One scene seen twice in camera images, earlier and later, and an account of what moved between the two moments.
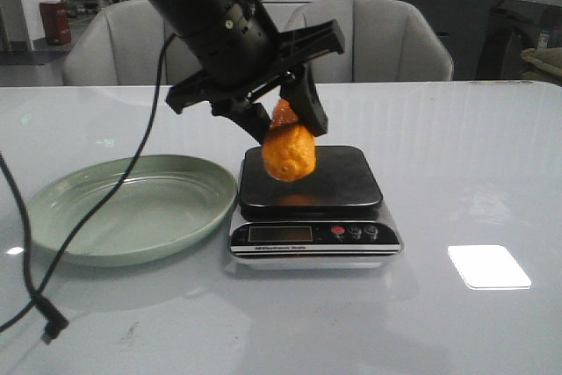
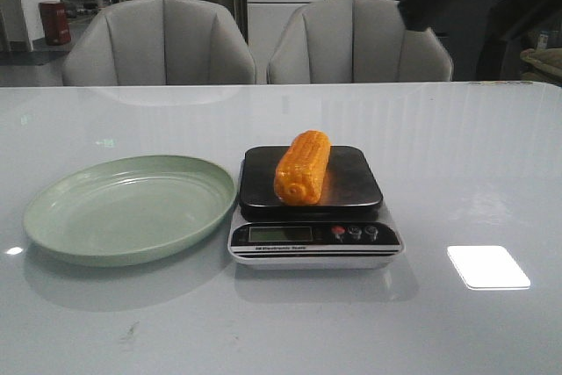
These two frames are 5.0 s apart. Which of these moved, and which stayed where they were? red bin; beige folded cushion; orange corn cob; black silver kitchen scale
Moved: orange corn cob
Stayed: black silver kitchen scale; red bin; beige folded cushion
